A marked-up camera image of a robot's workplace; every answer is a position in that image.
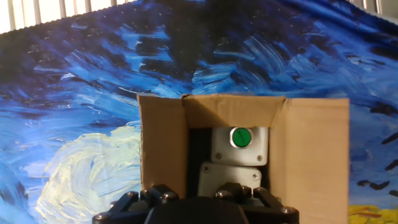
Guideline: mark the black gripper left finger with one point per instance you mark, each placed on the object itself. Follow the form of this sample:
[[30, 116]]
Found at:
[[130, 205]]

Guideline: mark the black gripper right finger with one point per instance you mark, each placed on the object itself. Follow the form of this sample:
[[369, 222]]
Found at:
[[267, 208]]

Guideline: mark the brown cardboard shipping box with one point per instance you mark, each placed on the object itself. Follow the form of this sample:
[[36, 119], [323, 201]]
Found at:
[[311, 149]]

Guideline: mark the red push button box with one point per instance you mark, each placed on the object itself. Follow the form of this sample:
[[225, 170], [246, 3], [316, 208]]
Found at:
[[230, 177]]

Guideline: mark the green push button box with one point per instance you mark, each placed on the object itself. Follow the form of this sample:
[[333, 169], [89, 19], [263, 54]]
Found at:
[[239, 149]]

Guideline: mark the wheatfield painting print tablecloth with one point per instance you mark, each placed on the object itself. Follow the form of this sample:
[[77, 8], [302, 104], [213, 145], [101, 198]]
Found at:
[[93, 93]]

